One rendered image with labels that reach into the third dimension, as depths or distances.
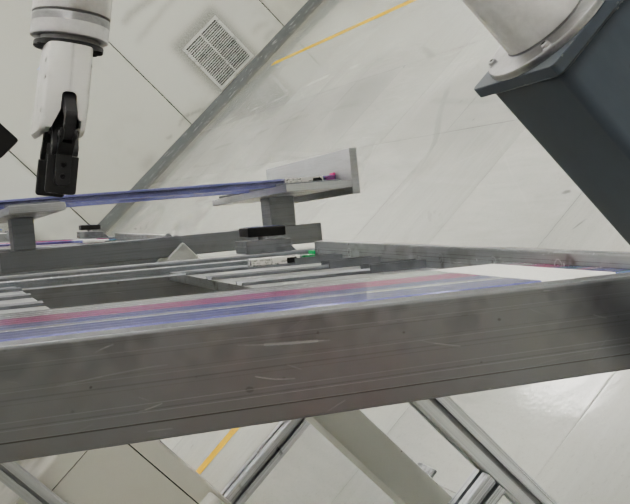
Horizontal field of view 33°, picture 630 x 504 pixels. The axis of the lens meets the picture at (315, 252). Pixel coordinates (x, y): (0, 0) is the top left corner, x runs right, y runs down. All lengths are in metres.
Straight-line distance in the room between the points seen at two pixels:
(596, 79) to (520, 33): 0.11
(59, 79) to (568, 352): 0.65
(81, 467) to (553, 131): 1.13
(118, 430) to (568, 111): 0.93
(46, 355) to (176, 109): 8.40
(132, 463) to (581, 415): 0.86
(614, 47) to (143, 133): 7.63
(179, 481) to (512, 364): 1.51
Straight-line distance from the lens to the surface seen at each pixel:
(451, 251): 1.00
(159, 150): 8.89
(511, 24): 1.39
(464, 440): 1.48
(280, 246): 1.32
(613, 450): 1.94
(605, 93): 1.38
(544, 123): 1.45
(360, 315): 0.63
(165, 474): 2.13
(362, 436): 1.66
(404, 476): 1.71
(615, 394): 2.04
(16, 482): 2.05
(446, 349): 0.65
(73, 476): 2.10
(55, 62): 1.15
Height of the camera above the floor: 1.09
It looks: 16 degrees down
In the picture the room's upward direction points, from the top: 45 degrees counter-clockwise
